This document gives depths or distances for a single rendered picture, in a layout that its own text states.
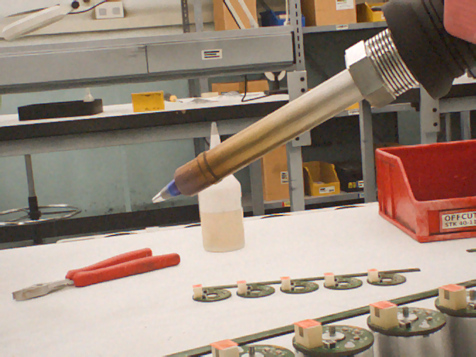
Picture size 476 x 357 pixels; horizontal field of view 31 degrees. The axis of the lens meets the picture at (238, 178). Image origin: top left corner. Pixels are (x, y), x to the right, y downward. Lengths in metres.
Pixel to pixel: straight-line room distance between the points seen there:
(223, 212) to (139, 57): 1.94
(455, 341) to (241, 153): 0.12
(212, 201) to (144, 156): 4.08
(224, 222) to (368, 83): 0.47
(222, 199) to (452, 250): 0.18
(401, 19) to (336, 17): 4.32
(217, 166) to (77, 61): 2.36
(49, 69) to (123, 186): 2.24
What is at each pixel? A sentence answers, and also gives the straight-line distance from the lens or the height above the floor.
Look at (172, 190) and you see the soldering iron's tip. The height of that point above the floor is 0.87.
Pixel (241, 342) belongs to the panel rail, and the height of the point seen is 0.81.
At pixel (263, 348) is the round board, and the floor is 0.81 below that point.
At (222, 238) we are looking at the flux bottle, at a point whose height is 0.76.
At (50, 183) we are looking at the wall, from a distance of 4.73.
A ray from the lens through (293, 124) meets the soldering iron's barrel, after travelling 0.20.
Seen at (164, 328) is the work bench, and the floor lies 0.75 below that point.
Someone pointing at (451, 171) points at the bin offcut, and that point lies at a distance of 0.77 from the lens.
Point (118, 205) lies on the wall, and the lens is 4.76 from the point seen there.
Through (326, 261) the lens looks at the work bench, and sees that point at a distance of 0.61.
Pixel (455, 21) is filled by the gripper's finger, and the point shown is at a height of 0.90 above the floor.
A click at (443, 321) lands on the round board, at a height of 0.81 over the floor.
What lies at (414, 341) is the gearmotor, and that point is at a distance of 0.27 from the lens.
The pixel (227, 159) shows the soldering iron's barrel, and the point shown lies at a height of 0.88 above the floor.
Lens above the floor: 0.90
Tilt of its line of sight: 8 degrees down
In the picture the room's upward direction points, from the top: 5 degrees counter-clockwise
